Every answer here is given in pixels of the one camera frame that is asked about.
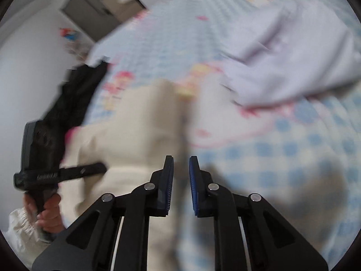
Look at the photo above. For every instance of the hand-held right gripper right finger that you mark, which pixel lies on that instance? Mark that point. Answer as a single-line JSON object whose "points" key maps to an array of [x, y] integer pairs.
{"points": [[193, 187]]}

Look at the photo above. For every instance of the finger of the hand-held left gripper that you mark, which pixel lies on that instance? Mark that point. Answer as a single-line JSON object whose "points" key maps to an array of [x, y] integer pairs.
{"points": [[84, 170]]}

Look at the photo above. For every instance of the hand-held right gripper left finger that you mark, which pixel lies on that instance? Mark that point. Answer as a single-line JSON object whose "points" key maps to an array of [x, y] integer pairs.
{"points": [[168, 187]]}

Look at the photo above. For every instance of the cream and pink sweater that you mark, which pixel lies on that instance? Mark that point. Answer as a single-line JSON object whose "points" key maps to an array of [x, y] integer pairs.
{"points": [[127, 135]]}

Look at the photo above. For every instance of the person's left forearm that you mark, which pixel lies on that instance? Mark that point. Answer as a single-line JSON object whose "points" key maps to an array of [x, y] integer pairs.
{"points": [[19, 228]]}

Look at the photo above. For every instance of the person's left hand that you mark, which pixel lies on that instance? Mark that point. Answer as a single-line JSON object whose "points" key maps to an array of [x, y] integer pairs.
{"points": [[52, 214]]}

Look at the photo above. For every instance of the black garment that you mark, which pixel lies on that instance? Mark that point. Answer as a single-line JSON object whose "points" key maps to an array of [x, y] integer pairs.
{"points": [[76, 98]]}

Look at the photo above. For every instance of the blue checked printed blanket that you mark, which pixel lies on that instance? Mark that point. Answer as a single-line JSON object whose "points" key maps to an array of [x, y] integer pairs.
{"points": [[282, 152]]}

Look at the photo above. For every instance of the grey door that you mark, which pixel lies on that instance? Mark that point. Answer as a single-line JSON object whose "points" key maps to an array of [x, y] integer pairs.
{"points": [[84, 14]]}

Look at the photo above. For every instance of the lavender garment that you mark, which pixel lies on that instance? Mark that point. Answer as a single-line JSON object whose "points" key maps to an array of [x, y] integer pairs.
{"points": [[287, 62]]}

